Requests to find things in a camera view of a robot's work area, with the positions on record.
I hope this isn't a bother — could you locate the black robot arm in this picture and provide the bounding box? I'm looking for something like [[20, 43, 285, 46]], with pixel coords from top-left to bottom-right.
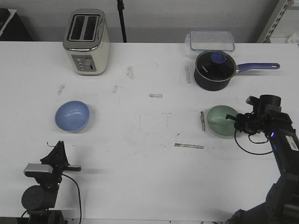
[[21, 140, 81, 224], [226, 95, 299, 224]]

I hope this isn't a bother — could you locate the black tripod pole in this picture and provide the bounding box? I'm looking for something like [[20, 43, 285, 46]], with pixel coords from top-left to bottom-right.
[[117, 0, 127, 43]]

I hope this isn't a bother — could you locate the green bowl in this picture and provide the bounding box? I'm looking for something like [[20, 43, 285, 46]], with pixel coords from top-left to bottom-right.
[[206, 105, 238, 138]]

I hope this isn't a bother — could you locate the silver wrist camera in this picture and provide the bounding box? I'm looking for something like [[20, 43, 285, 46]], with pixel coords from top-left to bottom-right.
[[23, 163, 53, 177], [246, 96, 259, 106]]

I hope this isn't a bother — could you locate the left black cable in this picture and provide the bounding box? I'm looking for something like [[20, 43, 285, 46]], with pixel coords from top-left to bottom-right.
[[61, 174, 82, 222]]

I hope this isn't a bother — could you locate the dark blue saucepan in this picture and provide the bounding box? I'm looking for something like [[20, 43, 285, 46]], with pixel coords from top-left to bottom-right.
[[194, 63, 280, 91]]

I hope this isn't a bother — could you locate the glass pot lid blue knob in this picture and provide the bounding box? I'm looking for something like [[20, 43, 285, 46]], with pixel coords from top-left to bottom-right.
[[195, 50, 236, 81]]

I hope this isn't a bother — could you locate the blue bowl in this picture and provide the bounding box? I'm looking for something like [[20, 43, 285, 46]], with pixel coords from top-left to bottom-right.
[[54, 100, 90, 133]]

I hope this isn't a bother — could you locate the black cable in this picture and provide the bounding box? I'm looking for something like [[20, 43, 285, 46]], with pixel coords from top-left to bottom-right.
[[233, 129, 274, 155], [61, 174, 82, 222]]

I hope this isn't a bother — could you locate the white slotted shelving rack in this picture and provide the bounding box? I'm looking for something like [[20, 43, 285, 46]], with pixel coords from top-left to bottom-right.
[[256, 0, 299, 43]]

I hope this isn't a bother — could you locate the silver two-slot toaster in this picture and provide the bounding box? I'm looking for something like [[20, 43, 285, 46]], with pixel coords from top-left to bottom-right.
[[63, 8, 110, 76]]

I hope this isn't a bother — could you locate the right black cable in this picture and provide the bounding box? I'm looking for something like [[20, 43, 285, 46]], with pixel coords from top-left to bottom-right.
[[233, 129, 274, 155]]

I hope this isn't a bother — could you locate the white crumpled object on shelf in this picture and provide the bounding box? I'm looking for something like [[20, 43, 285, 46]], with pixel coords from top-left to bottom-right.
[[286, 33, 299, 44]]

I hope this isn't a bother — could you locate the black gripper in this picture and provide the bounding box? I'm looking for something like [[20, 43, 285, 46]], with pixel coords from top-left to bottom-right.
[[226, 102, 269, 134], [40, 141, 81, 187]]

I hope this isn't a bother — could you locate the clear plastic food container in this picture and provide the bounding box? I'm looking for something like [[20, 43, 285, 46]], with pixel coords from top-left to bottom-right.
[[185, 30, 235, 51]]

